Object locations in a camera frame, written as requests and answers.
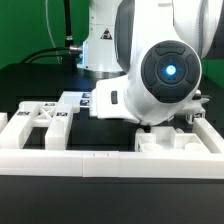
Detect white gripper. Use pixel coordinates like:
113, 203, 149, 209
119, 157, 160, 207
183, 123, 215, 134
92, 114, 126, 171
89, 75, 134, 121

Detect white chair seat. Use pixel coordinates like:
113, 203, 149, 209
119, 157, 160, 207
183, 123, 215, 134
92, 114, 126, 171
135, 127, 210, 154

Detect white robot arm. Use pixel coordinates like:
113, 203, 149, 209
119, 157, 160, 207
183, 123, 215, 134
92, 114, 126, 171
79, 0, 224, 125

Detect white sheet with markers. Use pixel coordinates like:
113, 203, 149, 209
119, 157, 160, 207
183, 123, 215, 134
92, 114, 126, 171
59, 91, 91, 113

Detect white U-shaped obstacle fence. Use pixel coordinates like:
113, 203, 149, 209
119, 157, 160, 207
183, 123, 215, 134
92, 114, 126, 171
0, 113, 224, 179

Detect white chair back frame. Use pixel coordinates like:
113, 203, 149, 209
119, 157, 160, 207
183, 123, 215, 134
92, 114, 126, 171
0, 101, 80, 151

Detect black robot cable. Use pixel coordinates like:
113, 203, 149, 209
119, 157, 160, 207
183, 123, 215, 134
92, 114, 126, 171
20, 0, 84, 64

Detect thin white cable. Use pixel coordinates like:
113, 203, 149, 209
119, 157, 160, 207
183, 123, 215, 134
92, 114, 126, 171
45, 0, 63, 64

